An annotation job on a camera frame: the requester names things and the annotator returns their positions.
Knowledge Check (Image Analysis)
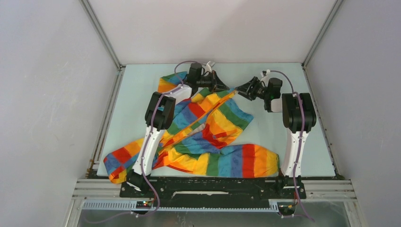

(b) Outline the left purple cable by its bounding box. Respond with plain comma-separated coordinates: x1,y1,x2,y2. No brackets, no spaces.
82,61,204,225

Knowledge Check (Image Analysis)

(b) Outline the left aluminium corner post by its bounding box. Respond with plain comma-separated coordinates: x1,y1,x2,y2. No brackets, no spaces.
79,0,123,70

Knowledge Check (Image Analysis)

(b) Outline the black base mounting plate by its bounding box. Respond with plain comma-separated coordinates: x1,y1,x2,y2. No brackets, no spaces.
120,176,306,208

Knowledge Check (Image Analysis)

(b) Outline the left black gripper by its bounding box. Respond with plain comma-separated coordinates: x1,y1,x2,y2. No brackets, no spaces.
196,70,229,93

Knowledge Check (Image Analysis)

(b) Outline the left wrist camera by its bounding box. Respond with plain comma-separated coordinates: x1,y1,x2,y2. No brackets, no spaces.
205,61,216,72

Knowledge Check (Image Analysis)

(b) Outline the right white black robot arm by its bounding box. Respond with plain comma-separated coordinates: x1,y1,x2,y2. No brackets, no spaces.
235,77,317,198

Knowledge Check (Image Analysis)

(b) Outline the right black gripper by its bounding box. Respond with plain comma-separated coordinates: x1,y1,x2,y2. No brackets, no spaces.
235,76,270,101

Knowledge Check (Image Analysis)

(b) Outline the rainbow striped jacket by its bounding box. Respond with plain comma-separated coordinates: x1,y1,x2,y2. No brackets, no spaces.
103,71,280,184

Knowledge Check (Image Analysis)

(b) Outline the right aluminium corner post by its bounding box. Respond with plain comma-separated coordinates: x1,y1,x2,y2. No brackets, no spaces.
302,0,345,69

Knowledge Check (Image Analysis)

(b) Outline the aluminium front frame rail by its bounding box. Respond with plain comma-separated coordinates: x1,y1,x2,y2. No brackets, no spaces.
73,177,357,201

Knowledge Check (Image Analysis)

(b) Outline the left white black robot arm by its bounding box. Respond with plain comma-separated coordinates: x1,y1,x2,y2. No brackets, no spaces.
126,61,229,197

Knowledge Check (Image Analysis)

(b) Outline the white cable duct strip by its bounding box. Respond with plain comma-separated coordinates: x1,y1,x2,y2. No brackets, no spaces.
82,200,279,212

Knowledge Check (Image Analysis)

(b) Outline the aluminium corner post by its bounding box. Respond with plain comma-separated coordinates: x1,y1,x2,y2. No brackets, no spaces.
79,0,123,70
302,0,345,69

